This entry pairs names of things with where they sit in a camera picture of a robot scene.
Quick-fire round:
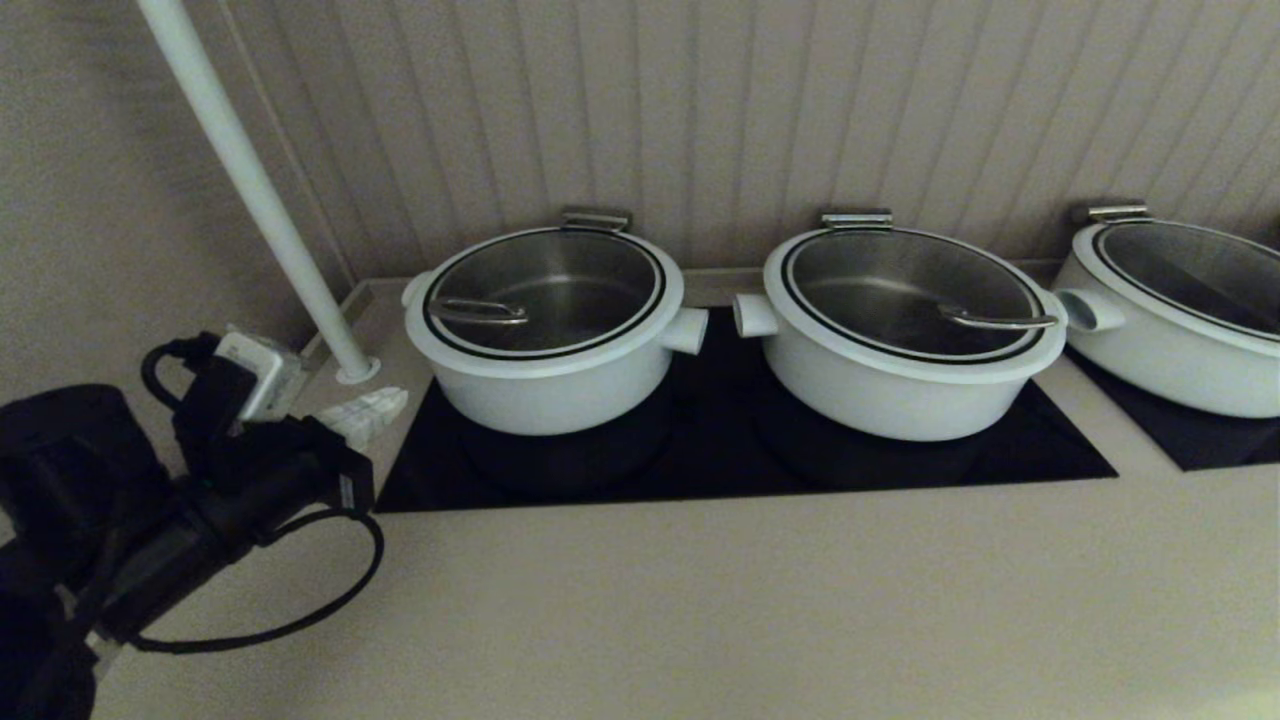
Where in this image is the large black glass cooktop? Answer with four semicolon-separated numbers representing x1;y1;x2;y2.
372;308;1119;514

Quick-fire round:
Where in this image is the white round pole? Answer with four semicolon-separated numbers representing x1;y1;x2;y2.
135;0;384;387

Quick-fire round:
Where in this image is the white pot with steel rim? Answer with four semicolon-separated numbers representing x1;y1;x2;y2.
403;270;709;437

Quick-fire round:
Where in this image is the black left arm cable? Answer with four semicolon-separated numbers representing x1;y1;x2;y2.
120;335;386;656

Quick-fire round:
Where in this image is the small black glass cooktop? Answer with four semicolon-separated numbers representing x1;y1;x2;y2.
1062;345;1280;472

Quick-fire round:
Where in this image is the middle white pot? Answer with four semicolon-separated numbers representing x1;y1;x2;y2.
762;228;1067;386

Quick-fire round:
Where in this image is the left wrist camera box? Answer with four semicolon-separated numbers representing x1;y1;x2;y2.
215;328;309;423

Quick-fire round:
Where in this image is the white-rimmed glass pot lid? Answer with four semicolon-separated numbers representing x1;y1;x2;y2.
1070;222;1280;359
405;228;687;381

